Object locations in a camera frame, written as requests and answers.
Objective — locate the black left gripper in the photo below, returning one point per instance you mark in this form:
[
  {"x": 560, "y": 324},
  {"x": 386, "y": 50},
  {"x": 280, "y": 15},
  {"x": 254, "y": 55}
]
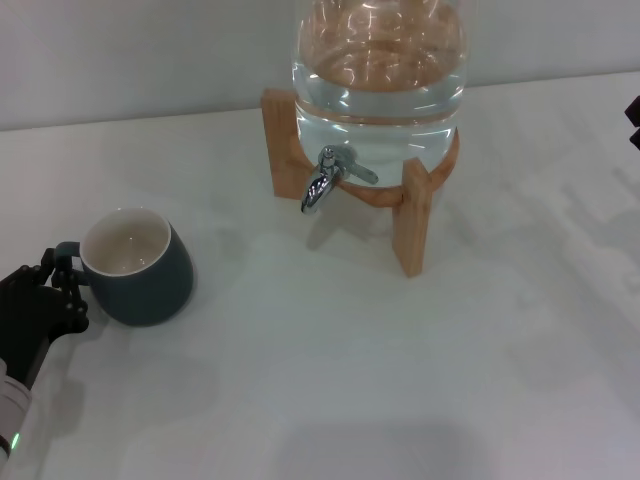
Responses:
[{"x": 25, "y": 325}]

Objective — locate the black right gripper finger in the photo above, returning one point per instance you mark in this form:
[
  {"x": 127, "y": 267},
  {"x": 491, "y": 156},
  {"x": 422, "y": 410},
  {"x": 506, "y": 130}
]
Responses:
[
  {"x": 636, "y": 140},
  {"x": 634, "y": 110}
]

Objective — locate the black ceramic cup white inside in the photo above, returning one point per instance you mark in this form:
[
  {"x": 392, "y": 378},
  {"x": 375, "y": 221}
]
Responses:
[{"x": 145, "y": 295}]

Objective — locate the chrome faucet with lever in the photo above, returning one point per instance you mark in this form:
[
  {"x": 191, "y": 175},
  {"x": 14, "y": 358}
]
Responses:
[{"x": 316, "y": 192}]

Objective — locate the wooden dispenser stand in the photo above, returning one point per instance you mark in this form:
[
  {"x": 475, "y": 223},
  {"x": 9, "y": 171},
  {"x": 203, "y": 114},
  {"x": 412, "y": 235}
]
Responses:
[{"x": 412, "y": 225}]

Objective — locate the clear glass water dispenser jar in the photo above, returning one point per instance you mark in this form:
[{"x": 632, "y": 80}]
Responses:
[{"x": 380, "y": 100}]

